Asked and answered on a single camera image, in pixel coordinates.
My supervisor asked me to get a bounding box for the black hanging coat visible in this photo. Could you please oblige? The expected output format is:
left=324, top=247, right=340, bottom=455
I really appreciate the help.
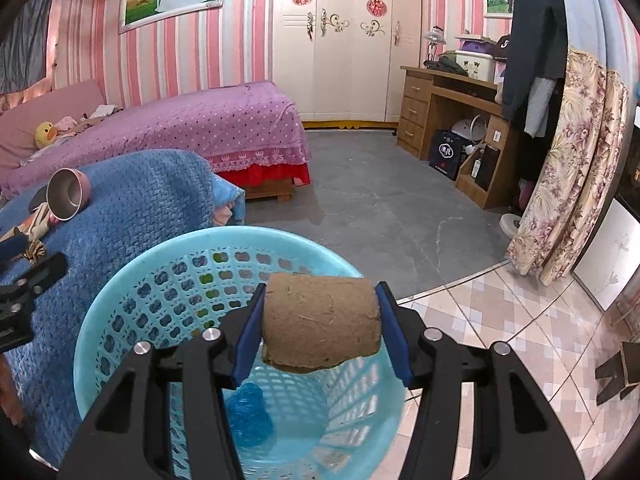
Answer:
left=502, top=0, right=568, bottom=138

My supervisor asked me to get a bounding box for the beige cloth rag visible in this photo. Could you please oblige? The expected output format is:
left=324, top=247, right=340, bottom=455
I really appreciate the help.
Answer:
left=1, top=203, right=52, bottom=266

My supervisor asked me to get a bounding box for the white wardrobe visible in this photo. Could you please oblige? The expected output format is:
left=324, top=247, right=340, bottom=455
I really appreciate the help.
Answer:
left=272, top=0, right=421, bottom=124

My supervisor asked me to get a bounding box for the blue plastic wrapper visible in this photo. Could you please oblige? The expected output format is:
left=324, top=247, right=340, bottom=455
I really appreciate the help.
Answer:
left=224, top=382, right=274, bottom=448

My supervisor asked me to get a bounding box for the pink steel-lined mug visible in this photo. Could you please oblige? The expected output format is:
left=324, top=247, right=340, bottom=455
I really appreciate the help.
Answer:
left=46, top=168, right=92, bottom=222

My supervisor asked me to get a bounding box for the purple dotted bed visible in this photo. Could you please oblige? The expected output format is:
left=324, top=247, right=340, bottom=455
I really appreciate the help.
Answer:
left=1, top=81, right=310, bottom=198

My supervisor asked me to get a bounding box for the light blue plastic basket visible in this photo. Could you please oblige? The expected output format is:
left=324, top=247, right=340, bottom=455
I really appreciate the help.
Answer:
left=74, top=226, right=405, bottom=479

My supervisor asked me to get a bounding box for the brown cardboard roll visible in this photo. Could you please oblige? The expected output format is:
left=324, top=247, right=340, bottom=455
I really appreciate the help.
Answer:
left=262, top=273, right=382, bottom=374

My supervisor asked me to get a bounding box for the black shopping bag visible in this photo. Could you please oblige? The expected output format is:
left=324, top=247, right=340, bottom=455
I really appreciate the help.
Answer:
left=427, top=129, right=473, bottom=181

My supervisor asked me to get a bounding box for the floral curtain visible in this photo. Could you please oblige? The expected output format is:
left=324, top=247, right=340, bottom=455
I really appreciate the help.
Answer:
left=506, top=48, right=629, bottom=286

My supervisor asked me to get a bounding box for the white storage box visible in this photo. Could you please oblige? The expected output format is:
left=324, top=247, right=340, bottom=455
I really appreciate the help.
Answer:
left=454, top=50, right=496, bottom=84

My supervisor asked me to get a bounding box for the grey window curtain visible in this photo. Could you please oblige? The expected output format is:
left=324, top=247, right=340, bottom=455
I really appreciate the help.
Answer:
left=1, top=0, right=53, bottom=94

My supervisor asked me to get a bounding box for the yellow duck plush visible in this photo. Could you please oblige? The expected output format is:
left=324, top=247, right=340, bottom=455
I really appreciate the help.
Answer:
left=35, top=122, right=58, bottom=150

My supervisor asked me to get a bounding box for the pink headboard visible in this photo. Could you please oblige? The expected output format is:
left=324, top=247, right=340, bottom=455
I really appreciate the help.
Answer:
left=1, top=79, right=106, bottom=172

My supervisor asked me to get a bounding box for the blue knitted blanket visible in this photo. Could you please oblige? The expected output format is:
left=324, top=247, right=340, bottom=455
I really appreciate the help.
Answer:
left=6, top=150, right=245, bottom=466

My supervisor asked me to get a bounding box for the wooden desk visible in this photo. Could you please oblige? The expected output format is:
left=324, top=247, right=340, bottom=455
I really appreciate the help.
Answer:
left=396, top=66, right=518, bottom=209

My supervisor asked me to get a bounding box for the desk lamp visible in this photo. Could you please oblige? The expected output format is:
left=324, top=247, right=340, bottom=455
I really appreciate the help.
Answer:
left=423, top=25, right=446, bottom=62

